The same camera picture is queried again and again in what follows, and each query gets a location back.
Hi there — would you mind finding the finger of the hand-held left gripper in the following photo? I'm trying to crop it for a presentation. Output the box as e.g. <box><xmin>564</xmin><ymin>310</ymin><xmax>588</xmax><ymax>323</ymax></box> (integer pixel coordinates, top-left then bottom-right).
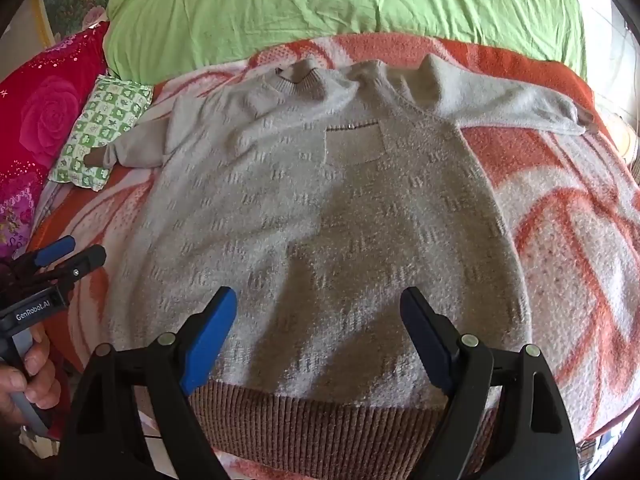
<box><xmin>14</xmin><ymin>235</ymin><xmax>77</xmax><ymax>281</ymax></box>
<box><xmin>30</xmin><ymin>246</ymin><xmax>107</xmax><ymax>292</ymax></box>

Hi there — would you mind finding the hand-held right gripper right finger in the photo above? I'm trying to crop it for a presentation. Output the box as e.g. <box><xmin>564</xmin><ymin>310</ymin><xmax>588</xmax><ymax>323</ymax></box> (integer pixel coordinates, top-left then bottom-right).
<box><xmin>400</xmin><ymin>286</ymin><xmax>583</xmax><ymax>480</ymax></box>

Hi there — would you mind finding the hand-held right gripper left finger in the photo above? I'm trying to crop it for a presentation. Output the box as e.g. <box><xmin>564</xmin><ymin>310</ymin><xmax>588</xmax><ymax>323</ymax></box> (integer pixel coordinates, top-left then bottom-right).
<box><xmin>57</xmin><ymin>286</ymin><xmax>238</xmax><ymax>480</ymax></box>

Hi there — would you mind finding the beige knit sweater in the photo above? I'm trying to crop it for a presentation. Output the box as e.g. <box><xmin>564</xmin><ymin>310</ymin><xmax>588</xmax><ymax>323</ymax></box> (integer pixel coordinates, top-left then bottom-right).
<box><xmin>82</xmin><ymin>55</ymin><xmax>598</xmax><ymax>473</ymax></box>

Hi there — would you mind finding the person's left hand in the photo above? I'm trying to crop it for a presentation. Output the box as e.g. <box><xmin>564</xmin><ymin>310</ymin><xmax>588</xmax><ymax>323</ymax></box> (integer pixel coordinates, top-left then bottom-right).
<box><xmin>0</xmin><ymin>327</ymin><xmax>62</xmax><ymax>432</ymax></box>

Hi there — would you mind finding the green patterned small pillow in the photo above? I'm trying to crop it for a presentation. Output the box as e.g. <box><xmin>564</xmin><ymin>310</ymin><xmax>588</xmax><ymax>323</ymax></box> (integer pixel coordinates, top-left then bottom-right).
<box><xmin>48</xmin><ymin>74</ymin><xmax>154</xmax><ymax>192</ymax></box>

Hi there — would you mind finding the red floral pillow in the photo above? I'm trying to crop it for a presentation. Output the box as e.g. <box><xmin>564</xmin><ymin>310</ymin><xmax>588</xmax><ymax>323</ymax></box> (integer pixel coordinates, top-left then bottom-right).
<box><xmin>0</xmin><ymin>22</ymin><xmax>111</xmax><ymax>261</ymax></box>

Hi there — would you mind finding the orange and white blanket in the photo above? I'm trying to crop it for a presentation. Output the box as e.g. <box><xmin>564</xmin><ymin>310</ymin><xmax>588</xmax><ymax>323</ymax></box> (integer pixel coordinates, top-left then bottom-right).
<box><xmin>30</xmin><ymin>32</ymin><xmax>640</xmax><ymax>480</ymax></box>

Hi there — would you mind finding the green quilt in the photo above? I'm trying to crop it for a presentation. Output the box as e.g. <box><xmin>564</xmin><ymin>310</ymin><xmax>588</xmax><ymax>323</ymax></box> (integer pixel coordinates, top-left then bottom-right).
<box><xmin>105</xmin><ymin>0</ymin><xmax>588</xmax><ymax>86</ymax></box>

